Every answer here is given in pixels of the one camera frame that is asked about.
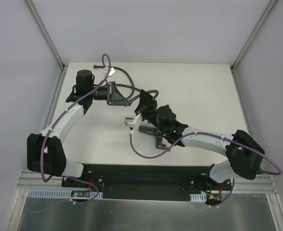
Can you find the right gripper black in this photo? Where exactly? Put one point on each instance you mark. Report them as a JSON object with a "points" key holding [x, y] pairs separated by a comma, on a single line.
{"points": [[147, 111]]}

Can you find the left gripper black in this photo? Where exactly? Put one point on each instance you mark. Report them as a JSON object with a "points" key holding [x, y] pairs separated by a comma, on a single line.
{"points": [[110, 93]]}

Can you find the dark grey faucet valve fitting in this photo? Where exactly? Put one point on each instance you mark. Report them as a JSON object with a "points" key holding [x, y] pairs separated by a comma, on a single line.
{"points": [[156, 134]]}

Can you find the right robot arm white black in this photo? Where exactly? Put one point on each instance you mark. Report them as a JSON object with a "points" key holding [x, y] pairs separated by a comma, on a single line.
{"points": [[244, 155]]}

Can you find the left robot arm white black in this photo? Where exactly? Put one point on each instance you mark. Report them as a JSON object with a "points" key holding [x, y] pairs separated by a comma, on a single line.
{"points": [[45, 152]]}

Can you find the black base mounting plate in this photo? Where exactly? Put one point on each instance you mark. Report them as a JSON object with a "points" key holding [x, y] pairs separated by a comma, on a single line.
{"points": [[140, 182]]}

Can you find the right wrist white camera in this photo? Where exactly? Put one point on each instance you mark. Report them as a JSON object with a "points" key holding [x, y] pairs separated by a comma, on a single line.
{"points": [[133, 122]]}

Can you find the wrist white camera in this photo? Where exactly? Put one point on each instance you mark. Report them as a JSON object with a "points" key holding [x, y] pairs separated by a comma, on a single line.
{"points": [[133, 122], [109, 71]]}

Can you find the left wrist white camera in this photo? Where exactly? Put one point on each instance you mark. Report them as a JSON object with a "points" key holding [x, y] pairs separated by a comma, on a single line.
{"points": [[109, 71]]}

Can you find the left aluminium frame post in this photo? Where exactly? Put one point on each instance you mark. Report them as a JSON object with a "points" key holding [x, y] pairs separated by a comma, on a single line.
{"points": [[44, 33]]}

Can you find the aluminium frame post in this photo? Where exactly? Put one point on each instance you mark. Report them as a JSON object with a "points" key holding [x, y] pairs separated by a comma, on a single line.
{"points": [[44, 33], [253, 34]]}

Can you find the right aluminium frame post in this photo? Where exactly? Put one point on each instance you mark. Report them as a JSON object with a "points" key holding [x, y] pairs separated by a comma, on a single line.
{"points": [[253, 34]]}

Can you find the right white cable duct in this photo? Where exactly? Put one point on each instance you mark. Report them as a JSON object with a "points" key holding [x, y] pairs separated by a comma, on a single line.
{"points": [[198, 197]]}

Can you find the white cable duct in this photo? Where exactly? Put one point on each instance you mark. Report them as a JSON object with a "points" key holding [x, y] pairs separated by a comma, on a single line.
{"points": [[198, 197], [64, 194]]}

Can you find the left white cable duct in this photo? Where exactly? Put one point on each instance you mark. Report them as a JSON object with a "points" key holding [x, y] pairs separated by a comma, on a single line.
{"points": [[64, 194]]}

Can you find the front aluminium rail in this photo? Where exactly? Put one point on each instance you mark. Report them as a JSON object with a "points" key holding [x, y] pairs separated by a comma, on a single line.
{"points": [[262, 184]]}

